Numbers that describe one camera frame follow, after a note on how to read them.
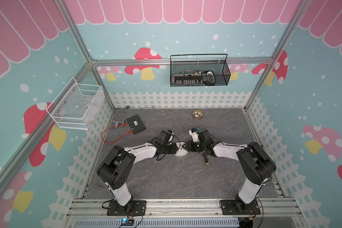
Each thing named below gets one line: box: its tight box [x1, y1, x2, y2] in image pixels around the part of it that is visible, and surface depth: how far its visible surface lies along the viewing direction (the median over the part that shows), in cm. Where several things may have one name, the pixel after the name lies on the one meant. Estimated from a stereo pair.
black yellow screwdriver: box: [203, 153, 210, 165], surface depth 91 cm
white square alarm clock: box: [174, 142, 189, 157], surface depth 94 cm
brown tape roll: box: [192, 109, 204, 120], surface depth 118 cm
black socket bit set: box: [173, 73, 204, 86], surface depth 91 cm
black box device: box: [125, 114, 147, 135], surface depth 111 cm
